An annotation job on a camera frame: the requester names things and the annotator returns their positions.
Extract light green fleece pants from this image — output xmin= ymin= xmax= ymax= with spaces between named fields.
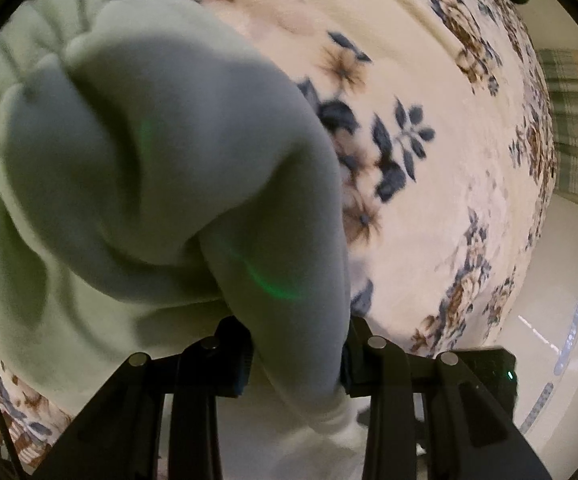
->
xmin=0 ymin=0 xmax=366 ymax=479

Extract floral bed blanket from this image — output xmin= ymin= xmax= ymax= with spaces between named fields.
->
xmin=0 ymin=0 xmax=555 ymax=471

